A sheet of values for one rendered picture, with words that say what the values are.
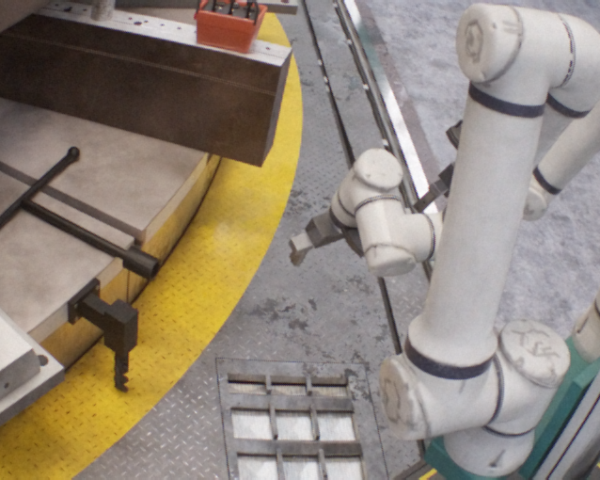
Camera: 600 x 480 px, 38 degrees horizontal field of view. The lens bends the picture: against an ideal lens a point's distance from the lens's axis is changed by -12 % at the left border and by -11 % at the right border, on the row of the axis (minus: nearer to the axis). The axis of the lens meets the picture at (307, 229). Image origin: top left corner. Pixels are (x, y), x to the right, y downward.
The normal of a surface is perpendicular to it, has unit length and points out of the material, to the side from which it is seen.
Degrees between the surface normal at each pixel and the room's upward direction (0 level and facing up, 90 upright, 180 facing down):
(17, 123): 0
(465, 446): 68
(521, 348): 3
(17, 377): 90
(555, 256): 0
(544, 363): 9
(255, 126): 90
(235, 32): 97
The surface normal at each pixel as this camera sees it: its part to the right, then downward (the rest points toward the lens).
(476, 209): -0.51, 0.36
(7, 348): 0.18, -0.77
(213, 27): -0.22, 0.67
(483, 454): -0.26, 0.21
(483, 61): -0.92, 0.04
